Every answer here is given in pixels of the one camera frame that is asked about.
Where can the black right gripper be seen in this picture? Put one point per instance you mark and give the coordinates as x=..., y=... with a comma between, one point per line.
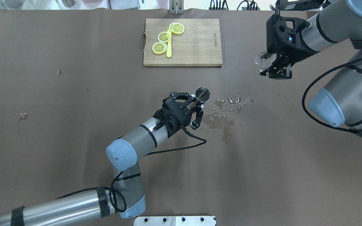
x=295, y=47

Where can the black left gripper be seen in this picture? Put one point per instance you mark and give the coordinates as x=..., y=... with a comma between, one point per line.
x=180, y=110

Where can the clear glass measuring cup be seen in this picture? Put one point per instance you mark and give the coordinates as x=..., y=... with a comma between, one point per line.
x=264, y=60

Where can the steel jigger cup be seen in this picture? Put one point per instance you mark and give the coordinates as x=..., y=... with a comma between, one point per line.
x=201, y=96

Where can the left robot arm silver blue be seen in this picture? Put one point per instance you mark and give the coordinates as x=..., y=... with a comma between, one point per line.
x=125, y=194

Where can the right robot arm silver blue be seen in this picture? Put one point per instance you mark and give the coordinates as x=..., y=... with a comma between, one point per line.
x=334, y=99

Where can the yellow plastic knife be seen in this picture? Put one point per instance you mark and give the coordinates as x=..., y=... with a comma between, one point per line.
x=169, y=44

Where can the bamboo cutting board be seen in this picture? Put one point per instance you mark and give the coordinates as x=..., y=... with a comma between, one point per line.
x=199, y=44

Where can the lemon slice near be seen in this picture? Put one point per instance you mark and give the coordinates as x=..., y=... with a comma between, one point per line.
x=159, y=47

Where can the lemon slice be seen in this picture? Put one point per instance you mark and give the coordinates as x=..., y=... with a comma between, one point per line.
x=164, y=37
x=159, y=47
x=176, y=28

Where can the lemon slice middle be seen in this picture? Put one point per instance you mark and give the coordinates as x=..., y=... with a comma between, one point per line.
x=164, y=37

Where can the lemon slice far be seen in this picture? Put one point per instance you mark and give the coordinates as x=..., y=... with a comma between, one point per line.
x=176, y=28

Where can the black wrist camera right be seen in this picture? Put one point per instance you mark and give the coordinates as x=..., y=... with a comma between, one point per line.
x=279, y=23

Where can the aluminium frame post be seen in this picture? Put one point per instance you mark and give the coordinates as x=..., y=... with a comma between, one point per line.
x=176, y=7

